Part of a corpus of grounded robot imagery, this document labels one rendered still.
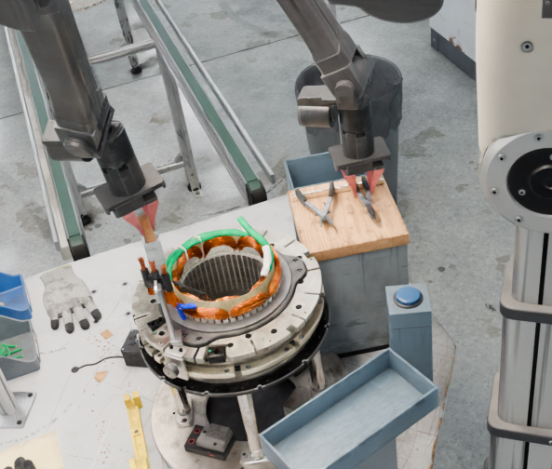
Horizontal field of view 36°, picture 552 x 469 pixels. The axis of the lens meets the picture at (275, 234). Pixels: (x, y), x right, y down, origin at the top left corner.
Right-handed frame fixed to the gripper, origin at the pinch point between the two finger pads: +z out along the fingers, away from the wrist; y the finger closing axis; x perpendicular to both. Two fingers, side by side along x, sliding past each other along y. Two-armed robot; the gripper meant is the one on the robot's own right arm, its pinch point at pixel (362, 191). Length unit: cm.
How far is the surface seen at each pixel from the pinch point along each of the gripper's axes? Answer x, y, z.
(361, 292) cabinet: 11.4, 4.3, 14.5
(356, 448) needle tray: 54, 15, 3
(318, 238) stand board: 8.2, 10.4, 2.2
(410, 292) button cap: 24.7, -1.5, 4.4
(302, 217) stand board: 1.1, 12.0, 2.1
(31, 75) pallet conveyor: -147, 82, 31
